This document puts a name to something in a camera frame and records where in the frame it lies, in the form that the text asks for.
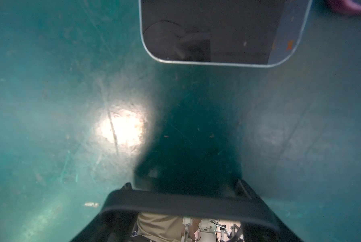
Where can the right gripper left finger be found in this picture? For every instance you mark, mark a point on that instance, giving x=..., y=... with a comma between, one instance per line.
x=109, y=225

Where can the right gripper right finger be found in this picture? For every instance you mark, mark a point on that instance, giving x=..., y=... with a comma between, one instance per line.
x=258, y=222

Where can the black phone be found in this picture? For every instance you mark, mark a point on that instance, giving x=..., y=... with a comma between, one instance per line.
x=347, y=7
x=259, y=34
x=174, y=204

